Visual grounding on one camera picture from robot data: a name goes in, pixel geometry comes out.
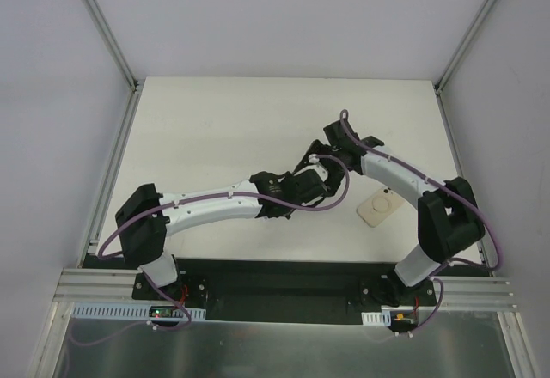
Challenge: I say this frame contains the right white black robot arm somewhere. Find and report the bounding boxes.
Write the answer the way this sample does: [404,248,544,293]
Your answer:
[294,118,486,305]

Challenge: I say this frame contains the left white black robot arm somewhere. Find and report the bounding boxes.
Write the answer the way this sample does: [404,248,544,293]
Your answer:
[114,155,350,300]

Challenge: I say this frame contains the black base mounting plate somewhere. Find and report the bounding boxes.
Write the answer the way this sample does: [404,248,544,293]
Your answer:
[81,253,443,323]

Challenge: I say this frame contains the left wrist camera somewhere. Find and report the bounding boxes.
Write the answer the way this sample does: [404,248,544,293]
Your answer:
[306,154,321,165]

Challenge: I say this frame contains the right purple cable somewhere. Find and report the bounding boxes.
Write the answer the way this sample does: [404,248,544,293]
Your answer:
[339,108,504,343]

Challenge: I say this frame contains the beige phone with ring holder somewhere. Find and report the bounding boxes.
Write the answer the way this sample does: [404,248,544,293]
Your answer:
[356,186,405,228]

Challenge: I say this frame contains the right white slotted cable duct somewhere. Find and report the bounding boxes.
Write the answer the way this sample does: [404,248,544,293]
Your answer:
[361,310,392,327]

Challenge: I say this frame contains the white slotted cable duct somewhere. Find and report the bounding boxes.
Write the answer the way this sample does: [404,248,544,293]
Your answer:
[361,310,392,327]
[72,302,206,322]

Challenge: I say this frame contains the left aluminium frame post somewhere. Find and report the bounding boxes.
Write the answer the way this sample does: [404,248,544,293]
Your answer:
[64,0,145,94]

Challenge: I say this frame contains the aluminium frame post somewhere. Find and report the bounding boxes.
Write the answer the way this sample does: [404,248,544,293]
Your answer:
[64,0,145,94]
[433,0,521,95]

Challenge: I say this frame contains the left white slotted cable duct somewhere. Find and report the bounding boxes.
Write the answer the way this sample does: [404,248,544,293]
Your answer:
[72,302,206,322]

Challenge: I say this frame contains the right aluminium frame post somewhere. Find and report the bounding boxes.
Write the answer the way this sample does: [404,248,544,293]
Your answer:
[433,0,521,95]

